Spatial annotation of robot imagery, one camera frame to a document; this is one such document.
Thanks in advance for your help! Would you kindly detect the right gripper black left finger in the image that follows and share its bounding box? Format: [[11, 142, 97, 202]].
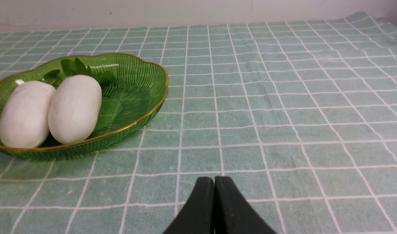
[[163, 177, 215, 234]]

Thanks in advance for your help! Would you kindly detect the green checkered tablecloth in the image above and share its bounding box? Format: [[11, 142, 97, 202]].
[[0, 12, 397, 234]]

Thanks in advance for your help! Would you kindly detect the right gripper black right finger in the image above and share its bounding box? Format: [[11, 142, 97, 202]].
[[215, 176, 276, 234]]

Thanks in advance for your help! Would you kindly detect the white radish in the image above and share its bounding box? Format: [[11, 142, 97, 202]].
[[0, 81, 56, 148], [48, 58, 114, 145]]

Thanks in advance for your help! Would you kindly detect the green plastic plate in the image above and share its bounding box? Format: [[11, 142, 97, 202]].
[[0, 52, 169, 160]]

